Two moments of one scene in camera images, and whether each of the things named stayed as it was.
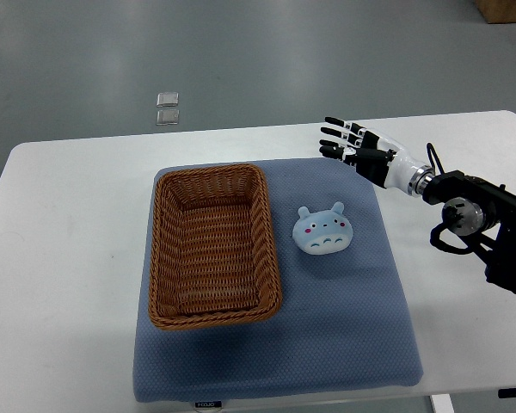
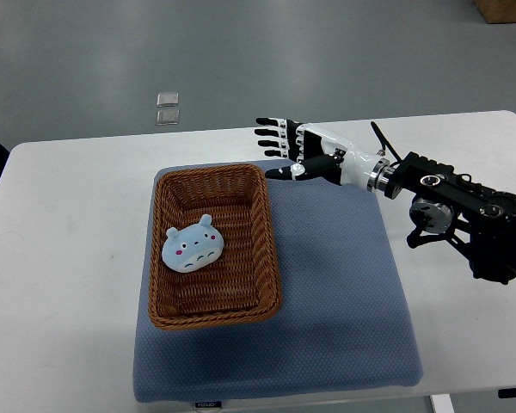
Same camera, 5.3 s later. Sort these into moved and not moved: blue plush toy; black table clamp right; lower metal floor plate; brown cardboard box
Moved: blue plush toy
Not moved: lower metal floor plate; brown cardboard box; black table clamp right
